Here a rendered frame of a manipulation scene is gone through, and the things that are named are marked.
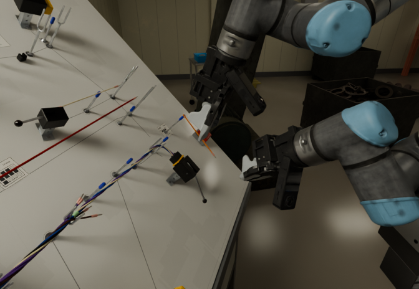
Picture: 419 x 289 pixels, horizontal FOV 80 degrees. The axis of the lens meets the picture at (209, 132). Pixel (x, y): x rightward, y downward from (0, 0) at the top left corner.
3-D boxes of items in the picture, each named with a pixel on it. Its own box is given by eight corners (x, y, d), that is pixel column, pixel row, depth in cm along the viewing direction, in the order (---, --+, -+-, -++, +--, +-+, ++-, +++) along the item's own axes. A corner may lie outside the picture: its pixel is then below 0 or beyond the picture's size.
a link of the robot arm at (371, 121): (393, 154, 35) (363, 99, 36) (325, 171, 44) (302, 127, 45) (409, 139, 40) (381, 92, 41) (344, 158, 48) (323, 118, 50)
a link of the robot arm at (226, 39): (259, 39, 54) (251, 43, 47) (250, 59, 56) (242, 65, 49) (229, 25, 55) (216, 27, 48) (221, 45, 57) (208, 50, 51)
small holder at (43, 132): (4, 127, 51) (12, 106, 47) (51, 121, 59) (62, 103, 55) (12, 146, 50) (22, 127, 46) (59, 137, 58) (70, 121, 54)
